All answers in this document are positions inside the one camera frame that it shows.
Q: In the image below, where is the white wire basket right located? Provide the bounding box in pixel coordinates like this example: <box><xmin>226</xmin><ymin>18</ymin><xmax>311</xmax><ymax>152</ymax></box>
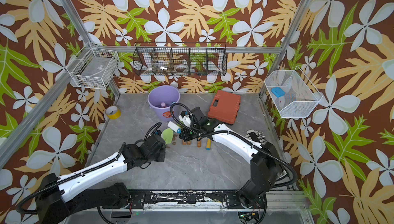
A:
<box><xmin>264</xmin><ymin>67</ymin><xmax>323</xmax><ymax>119</ymax></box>

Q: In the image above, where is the lime trowel wooden handle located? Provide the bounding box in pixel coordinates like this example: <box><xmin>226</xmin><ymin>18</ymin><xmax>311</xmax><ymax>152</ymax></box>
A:
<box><xmin>161</xmin><ymin>128</ymin><xmax>174</xmax><ymax>145</ymax></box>

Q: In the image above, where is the white wire basket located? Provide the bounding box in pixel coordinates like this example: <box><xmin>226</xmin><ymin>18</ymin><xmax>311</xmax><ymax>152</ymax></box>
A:
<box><xmin>264</xmin><ymin>67</ymin><xmax>323</xmax><ymax>119</ymax></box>
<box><xmin>67</xmin><ymin>43</ymin><xmax>120</xmax><ymax>90</ymax></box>

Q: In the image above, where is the black wire basket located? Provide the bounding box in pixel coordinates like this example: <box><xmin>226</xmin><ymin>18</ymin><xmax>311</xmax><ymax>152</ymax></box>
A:
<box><xmin>131</xmin><ymin>42</ymin><xmax>228</xmax><ymax>76</ymax></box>

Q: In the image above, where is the white brush blue handle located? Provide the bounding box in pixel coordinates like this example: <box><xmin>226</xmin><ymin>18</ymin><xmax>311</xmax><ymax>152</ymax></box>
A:
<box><xmin>168</xmin><ymin>121</ymin><xmax>182</xmax><ymax>134</ymax></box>

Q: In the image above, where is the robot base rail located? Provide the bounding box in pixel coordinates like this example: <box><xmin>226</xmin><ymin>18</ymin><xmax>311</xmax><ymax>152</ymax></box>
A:
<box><xmin>120</xmin><ymin>189</ymin><xmax>267</xmax><ymax>210</ymax></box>

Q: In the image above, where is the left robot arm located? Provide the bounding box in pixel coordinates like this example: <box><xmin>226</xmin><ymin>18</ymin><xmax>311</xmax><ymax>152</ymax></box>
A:
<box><xmin>15</xmin><ymin>134</ymin><xmax>166</xmax><ymax>224</ymax></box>

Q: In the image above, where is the white wire basket left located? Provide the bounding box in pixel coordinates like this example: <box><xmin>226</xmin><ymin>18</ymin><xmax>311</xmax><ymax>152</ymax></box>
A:
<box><xmin>67</xmin><ymin>43</ymin><xmax>120</xmax><ymax>90</ymax></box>

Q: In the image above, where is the purple plastic bucket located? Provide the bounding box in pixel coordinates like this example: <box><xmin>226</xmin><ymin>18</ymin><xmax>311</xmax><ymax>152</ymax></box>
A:
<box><xmin>147</xmin><ymin>85</ymin><xmax>181</xmax><ymax>122</ymax></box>

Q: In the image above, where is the green trowel yellow handle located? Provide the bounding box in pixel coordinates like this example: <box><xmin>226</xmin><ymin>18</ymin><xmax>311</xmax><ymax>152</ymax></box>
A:
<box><xmin>206</xmin><ymin>139</ymin><xmax>212</xmax><ymax>150</ymax></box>

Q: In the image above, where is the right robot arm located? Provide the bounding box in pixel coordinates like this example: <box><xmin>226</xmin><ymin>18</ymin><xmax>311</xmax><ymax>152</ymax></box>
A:
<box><xmin>174</xmin><ymin>107</ymin><xmax>298</xmax><ymax>206</ymax></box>

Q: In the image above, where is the red plastic tool case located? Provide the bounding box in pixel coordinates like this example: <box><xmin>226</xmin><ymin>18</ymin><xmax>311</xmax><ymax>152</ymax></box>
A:
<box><xmin>207</xmin><ymin>90</ymin><xmax>241</xmax><ymax>125</ymax></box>

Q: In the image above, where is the yellow tape roll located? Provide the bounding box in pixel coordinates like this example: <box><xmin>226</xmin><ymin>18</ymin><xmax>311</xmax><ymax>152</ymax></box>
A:
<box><xmin>105</xmin><ymin>106</ymin><xmax>121</xmax><ymax>120</ymax></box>

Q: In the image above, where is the blue item in basket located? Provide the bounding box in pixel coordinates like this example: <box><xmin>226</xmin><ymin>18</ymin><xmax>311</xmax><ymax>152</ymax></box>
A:
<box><xmin>271</xmin><ymin>87</ymin><xmax>286</xmax><ymax>98</ymax></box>

